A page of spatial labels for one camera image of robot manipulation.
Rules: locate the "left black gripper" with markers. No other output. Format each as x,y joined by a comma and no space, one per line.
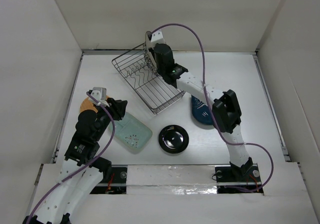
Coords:
117,107

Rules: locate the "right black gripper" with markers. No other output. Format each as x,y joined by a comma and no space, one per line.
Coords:
156,44

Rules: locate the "blue floral rimmed plate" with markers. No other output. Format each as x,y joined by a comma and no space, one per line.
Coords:
149,59

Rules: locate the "dark blue leaf-shaped dish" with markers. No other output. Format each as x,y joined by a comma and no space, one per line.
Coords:
200,114

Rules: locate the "cream plate with tree pattern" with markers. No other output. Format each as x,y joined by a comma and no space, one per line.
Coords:
147,40

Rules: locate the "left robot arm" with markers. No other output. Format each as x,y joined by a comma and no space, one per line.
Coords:
83,167

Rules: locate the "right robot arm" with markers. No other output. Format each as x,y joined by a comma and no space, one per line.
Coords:
224,106

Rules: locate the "light green rectangular tray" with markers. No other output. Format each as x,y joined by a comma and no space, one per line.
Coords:
131,133

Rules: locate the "black round glossy plate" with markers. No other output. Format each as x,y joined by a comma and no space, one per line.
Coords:
173,139

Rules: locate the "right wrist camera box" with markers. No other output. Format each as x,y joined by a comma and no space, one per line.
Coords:
157,37

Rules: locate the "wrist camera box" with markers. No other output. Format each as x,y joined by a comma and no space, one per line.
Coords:
99,94
157,37

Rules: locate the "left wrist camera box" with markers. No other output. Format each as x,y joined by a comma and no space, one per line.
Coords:
99,94

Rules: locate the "grey wire dish rack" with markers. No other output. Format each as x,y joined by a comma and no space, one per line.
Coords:
151,89

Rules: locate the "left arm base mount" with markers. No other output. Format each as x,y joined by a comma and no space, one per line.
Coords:
113,179

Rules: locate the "metal front rail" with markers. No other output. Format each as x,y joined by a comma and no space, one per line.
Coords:
177,182

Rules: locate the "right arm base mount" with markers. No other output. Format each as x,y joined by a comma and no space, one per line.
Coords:
226,179

